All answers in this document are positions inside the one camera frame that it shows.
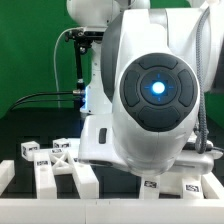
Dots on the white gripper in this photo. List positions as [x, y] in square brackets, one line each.
[121, 143]

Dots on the white X-frame chair legs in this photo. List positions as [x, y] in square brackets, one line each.
[49, 163]

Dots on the small white tagged cube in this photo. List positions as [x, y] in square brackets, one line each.
[28, 149]

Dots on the white chair seat block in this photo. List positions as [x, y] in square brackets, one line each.
[171, 184]

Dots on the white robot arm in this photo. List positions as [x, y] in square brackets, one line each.
[151, 69]

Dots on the small white cube left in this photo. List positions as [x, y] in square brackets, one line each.
[61, 143]

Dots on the white front fence bar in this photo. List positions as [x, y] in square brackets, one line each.
[130, 211]

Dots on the white left fence bar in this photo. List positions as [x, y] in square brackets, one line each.
[7, 172]

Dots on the white flat tagged base plate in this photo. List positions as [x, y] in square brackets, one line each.
[74, 143]

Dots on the black camera on stand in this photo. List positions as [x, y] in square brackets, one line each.
[81, 50]

